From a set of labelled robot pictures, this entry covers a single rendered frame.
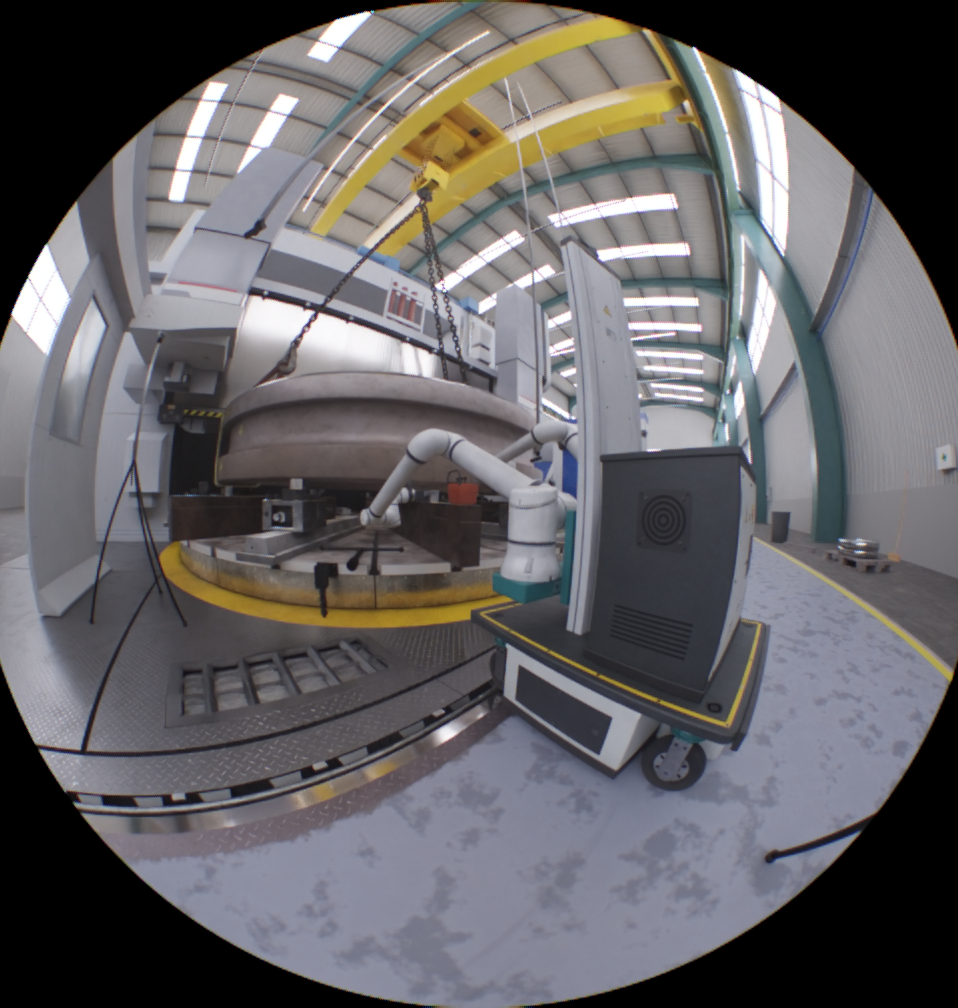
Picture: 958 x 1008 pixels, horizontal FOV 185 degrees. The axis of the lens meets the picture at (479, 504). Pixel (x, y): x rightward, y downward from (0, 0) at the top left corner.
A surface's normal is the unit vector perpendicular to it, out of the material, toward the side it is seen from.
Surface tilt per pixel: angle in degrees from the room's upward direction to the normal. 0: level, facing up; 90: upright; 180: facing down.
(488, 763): 0
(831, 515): 90
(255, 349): 90
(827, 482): 90
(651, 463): 90
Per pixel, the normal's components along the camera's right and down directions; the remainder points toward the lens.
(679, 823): 0.04, -1.00
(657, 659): -0.83, -0.02
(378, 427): 0.32, 0.03
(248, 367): 0.76, 0.04
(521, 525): -0.67, -0.02
